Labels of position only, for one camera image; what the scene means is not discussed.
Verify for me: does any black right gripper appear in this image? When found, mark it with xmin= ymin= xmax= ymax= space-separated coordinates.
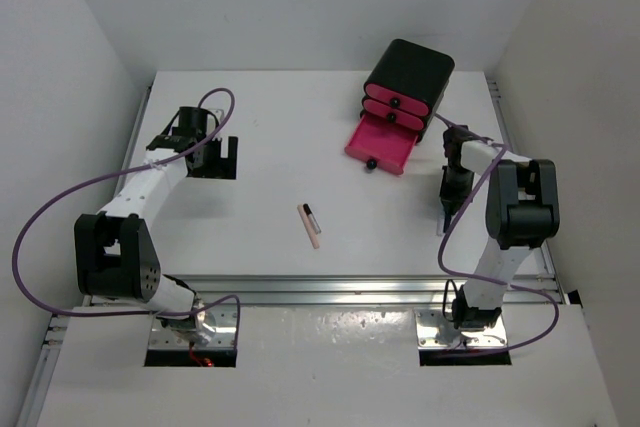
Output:
xmin=440 ymin=166 xmax=476 ymax=213

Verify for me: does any pink bottom drawer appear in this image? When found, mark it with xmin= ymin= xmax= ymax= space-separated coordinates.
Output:
xmin=344 ymin=114 xmax=418 ymax=176

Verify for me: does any pink drawer black knob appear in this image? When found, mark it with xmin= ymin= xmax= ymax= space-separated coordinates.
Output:
xmin=363 ymin=83 xmax=430 ymax=117

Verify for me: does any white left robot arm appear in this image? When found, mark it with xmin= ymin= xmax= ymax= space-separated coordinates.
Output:
xmin=74 ymin=106 xmax=238 ymax=346

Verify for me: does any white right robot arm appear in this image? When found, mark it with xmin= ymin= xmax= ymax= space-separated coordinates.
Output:
xmin=439 ymin=125 xmax=560 ymax=330

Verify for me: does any light blue mascara tube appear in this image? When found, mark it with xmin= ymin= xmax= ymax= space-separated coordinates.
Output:
xmin=436 ymin=211 xmax=451 ymax=237

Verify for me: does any black cap clear tube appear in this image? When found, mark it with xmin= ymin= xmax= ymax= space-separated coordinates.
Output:
xmin=303 ymin=203 xmax=322 ymax=235

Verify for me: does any pink beige stick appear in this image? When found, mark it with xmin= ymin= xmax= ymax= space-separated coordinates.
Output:
xmin=297 ymin=204 xmax=320 ymax=249

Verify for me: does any black drawer cabinet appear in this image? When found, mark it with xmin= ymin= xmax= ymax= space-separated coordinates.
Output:
xmin=360 ymin=39 xmax=455 ymax=142

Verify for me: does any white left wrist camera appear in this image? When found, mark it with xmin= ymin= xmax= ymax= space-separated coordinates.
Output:
xmin=207 ymin=109 xmax=226 ymax=123

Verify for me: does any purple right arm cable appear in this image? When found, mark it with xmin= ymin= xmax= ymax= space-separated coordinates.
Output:
xmin=433 ymin=114 xmax=561 ymax=356

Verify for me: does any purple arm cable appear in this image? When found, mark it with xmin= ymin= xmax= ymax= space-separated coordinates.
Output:
xmin=11 ymin=88 xmax=242 ymax=348
xmin=433 ymin=114 xmax=561 ymax=356

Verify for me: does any aluminium rail frame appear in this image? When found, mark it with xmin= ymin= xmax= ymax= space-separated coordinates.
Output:
xmin=14 ymin=79 xmax=586 ymax=427

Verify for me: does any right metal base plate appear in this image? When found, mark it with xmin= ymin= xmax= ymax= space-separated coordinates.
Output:
xmin=414 ymin=307 xmax=508 ymax=353

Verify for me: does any metal base plate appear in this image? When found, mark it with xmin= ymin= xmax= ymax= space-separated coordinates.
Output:
xmin=148 ymin=311 xmax=236 ymax=352
xmin=414 ymin=307 xmax=508 ymax=353

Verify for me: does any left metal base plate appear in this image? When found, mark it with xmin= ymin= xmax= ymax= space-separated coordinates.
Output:
xmin=148 ymin=311 xmax=236 ymax=352

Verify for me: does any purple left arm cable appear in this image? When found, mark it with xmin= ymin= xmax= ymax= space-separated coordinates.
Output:
xmin=11 ymin=88 xmax=242 ymax=348

